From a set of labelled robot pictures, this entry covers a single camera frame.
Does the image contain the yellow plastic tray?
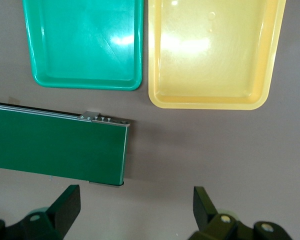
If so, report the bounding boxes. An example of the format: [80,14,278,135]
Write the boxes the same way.
[147,0,287,111]

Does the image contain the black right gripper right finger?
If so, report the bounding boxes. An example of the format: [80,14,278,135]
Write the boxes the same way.
[189,186,294,240]

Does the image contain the green plastic tray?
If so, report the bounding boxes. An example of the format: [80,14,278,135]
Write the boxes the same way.
[22,0,144,92]

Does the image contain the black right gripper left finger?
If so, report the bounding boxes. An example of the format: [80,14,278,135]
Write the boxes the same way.
[0,184,81,240]

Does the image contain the green conveyor belt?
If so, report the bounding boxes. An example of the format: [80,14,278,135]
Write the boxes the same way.
[0,100,132,188]

